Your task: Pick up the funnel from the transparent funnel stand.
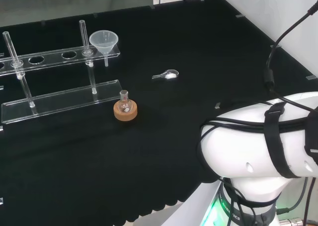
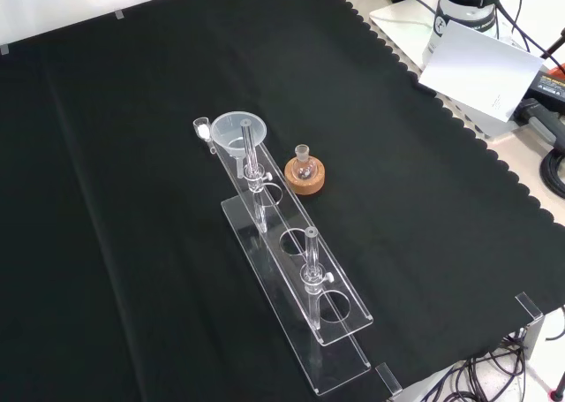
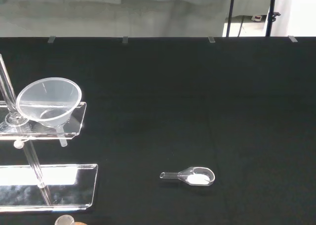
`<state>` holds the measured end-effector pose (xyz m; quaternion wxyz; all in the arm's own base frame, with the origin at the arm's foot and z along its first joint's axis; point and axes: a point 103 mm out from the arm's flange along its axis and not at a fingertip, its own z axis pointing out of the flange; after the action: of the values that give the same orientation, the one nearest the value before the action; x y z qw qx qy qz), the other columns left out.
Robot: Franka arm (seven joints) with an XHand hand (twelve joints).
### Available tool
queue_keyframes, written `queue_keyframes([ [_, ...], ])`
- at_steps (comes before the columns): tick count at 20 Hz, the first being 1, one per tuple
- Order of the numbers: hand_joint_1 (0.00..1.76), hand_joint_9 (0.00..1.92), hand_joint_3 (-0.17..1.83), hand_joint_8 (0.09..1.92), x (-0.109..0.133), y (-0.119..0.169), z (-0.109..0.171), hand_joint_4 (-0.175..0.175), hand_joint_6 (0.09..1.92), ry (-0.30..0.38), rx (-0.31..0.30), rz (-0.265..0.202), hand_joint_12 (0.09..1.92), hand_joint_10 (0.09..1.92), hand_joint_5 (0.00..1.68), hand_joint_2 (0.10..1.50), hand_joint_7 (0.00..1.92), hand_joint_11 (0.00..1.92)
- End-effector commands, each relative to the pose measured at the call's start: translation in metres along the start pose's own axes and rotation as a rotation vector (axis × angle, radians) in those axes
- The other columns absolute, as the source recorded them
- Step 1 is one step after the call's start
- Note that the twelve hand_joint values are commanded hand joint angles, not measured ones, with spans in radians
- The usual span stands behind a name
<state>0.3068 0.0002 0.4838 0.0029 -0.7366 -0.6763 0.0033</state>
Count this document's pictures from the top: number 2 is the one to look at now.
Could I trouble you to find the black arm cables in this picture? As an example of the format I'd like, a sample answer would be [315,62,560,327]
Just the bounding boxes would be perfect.
[492,0,546,57]

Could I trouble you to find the clear acrylic funnel stand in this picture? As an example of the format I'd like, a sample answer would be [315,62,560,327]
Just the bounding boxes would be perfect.
[209,118,374,398]

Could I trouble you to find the white card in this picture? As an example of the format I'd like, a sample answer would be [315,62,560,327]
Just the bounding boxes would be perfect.
[418,20,546,124]

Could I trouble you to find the coiled black cable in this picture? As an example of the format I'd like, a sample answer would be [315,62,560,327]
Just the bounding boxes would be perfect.
[540,148,565,200]

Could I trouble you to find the small round-bottom glass flask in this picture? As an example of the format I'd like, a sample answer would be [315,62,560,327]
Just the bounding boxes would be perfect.
[291,144,317,183]

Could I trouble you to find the grey metal bracket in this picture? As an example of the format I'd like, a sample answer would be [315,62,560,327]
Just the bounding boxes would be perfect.
[523,315,545,368]

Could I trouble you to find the black tripod leg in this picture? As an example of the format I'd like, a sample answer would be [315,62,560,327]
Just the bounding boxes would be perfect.
[540,26,565,61]

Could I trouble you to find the small glass weighing funnel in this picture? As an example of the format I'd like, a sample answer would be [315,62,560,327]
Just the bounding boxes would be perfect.
[192,117,217,155]

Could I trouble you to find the translucent plastic funnel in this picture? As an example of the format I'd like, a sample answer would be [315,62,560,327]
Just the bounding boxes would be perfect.
[210,112,267,178]

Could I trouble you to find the cork ring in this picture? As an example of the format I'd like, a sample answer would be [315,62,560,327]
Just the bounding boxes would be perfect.
[283,156,327,198]

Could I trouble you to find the black bench cloth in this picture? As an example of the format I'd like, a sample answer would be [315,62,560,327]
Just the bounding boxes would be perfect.
[0,0,565,402]

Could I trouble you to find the clear cloth clip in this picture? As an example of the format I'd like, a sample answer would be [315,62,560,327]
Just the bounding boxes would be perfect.
[515,292,544,320]
[374,362,403,395]

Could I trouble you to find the black grey clamp handle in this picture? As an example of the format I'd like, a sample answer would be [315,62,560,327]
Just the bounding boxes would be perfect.
[514,99,565,149]

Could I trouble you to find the black cable bundle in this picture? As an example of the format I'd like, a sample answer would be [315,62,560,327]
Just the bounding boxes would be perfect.
[423,330,565,402]

